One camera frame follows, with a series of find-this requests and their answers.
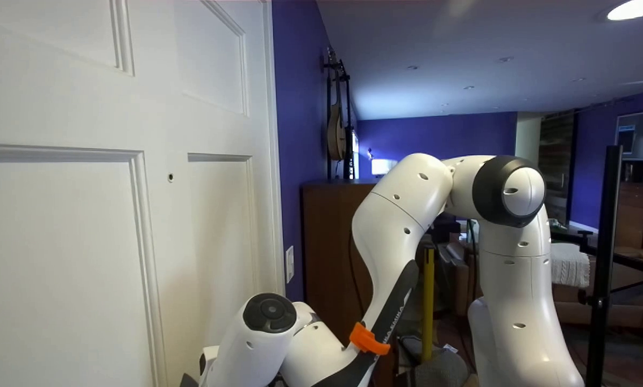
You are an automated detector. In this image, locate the brown wooden cabinet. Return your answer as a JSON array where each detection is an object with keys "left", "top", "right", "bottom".
[{"left": 298, "top": 179, "right": 381, "bottom": 387}]

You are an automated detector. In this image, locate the white panelled door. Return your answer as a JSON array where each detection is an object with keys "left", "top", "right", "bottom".
[{"left": 0, "top": 0, "right": 286, "bottom": 387}]

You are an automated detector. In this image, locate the white glowing screen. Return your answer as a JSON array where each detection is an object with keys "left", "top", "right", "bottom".
[{"left": 370, "top": 156, "right": 398, "bottom": 179}]

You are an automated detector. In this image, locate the dark tall bookshelf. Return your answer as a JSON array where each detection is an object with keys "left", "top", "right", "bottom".
[{"left": 537, "top": 107, "right": 579, "bottom": 223}]

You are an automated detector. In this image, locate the white cloth covered table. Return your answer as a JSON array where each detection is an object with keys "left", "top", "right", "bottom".
[{"left": 550, "top": 240, "right": 593, "bottom": 290}]

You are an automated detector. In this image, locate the black metal stand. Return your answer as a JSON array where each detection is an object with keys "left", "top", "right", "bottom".
[{"left": 577, "top": 144, "right": 643, "bottom": 387}]

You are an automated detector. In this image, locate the round ceiling light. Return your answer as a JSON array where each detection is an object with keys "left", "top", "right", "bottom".
[{"left": 606, "top": 0, "right": 643, "bottom": 21}]

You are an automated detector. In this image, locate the white light switch plate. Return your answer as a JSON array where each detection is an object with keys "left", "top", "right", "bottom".
[{"left": 283, "top": 244, "right": 296, "bottom": 284}]

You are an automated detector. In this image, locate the black camera on stand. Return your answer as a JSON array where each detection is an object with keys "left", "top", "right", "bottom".
[{"left": 430, "top": 213, "right": 465, "bottom": 247}]

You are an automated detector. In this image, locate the grey stand base plate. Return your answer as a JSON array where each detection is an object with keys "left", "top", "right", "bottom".
[{"left": 398, "top": 334, "right": 470, "bottom": 387}]

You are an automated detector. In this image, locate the glass fronted wall cabinet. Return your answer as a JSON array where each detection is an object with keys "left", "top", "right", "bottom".
[{"left": 612, "top": 107, "right": 643, "bottom": 164}]

